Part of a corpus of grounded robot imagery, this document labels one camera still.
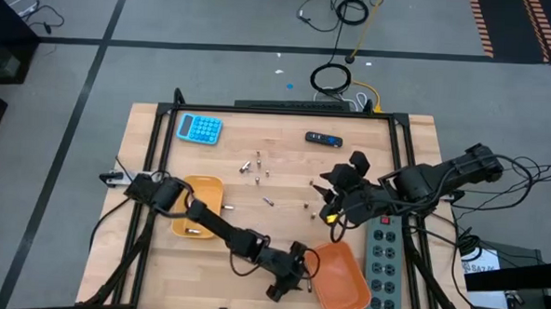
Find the black cabinet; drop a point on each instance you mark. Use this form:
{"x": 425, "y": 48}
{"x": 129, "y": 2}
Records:
{"x": 1, "y": 26}

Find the black beam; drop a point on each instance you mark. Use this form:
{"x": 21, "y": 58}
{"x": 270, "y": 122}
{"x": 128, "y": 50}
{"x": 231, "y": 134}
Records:
{"x": 521, "y": 277}

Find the grey-green power strip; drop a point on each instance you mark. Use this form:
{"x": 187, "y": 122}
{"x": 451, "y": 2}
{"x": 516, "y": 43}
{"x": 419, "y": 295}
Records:
{"x": 384, "y": 275}

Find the white paper label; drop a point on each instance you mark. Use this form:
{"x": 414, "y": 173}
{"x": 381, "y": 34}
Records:
{"x": 482, "y": 268}

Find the orange plastic bin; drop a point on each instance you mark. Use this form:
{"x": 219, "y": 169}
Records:
{"x": 340, "y": 283}

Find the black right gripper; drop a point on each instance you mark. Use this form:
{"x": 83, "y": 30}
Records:
{"x": 359, "y": 200}

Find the yellow plastic bin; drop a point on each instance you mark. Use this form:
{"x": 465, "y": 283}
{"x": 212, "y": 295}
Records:
{"x": 209, "y": 189}

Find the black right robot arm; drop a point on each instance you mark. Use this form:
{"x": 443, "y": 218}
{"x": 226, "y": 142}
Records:
{"x": 442, "y": 178}

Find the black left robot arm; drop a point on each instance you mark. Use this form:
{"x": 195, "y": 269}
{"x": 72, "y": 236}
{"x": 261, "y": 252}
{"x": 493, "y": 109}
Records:
{"x": 216, "y": 224}

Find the light blue calculator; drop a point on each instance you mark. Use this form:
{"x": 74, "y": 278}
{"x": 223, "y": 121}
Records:
{"x": 202, "y": 129}

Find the black remote control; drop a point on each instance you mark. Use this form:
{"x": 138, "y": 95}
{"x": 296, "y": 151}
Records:
{"x": 323, "y": 139}

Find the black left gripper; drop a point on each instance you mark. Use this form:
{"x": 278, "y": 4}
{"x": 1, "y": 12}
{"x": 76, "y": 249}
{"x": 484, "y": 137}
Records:
{"x": 289, "y": 271}

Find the black aluminium table frame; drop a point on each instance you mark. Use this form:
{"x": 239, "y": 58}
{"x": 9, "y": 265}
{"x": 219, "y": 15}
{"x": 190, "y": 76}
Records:
{"x": 277, "y": 111}

